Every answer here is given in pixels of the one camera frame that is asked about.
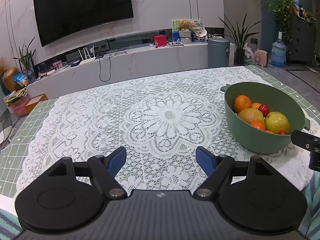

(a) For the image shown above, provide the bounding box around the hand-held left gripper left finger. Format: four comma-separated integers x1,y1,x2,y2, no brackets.
47,147,127,198

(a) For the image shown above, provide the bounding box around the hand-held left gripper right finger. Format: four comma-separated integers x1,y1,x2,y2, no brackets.
195,146,275,198

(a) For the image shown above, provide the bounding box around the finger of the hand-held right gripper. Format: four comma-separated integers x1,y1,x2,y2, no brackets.
291,130,320,153

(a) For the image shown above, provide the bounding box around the yellow-green pear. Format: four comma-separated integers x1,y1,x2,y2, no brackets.
237,108,265,125
264,112,290,134

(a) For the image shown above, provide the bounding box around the green colander bowl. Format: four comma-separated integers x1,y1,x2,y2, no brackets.
220,82,310,154

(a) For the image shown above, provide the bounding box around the teal striped cloth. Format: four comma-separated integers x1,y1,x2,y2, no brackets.
0,207,24,240
299,170,320,240

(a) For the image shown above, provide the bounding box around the white lace tablecloth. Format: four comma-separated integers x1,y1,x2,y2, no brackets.
16,66,315,198

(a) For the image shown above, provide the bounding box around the blue water jug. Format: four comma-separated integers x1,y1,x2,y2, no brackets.
271,40,287,68

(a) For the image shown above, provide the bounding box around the pink heater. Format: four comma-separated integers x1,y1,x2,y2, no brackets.
254,49,269,67

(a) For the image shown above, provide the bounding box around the green checked tablecloth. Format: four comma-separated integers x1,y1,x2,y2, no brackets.
0,64,320,196

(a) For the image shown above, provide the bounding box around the dark green cabinet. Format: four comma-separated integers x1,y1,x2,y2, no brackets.
286,14,317,64

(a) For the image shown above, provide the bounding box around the white plastic bag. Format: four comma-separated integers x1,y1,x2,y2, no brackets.
244,44,255,64

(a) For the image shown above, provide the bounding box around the orange cardboard box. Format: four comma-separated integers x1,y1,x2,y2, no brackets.
7,94,48,117

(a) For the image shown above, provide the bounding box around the white router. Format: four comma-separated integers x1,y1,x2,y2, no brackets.
78,45,96,64

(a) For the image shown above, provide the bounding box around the white marble media console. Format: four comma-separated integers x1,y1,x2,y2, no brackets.
26,41,235,100

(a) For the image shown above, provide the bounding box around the grey trash can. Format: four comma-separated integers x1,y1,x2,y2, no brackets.
207,37,230,68

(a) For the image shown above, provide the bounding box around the long-leaf potted plant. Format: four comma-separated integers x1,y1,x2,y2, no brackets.
218,14,260,65

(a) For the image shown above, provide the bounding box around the pile of green papers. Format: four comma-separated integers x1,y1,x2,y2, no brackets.
5,89,27,104

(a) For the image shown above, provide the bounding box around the blue snack bag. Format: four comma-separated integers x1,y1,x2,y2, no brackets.
14,73,29,87

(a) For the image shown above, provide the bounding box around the red box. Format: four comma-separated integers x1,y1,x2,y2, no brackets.
153,35,167,47

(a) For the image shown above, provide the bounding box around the trailing ivy plant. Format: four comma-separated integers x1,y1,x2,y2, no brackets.
267,0,295,53

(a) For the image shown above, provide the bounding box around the golden vase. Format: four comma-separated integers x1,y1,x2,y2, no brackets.
2,67,20,92

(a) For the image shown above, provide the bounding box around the potted plant in glass vase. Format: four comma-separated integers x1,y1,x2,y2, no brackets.
12,36,37,83

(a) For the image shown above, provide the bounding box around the teddy bear gift set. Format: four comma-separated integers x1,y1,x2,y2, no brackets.
172,19,202,42

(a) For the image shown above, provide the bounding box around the brown teddy bear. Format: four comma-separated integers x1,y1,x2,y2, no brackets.
178,20,192,32

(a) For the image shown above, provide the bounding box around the black curved television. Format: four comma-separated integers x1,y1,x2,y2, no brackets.
33,0,134,47

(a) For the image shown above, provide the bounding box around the black cable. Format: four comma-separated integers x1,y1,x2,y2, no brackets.
99,51,128,82

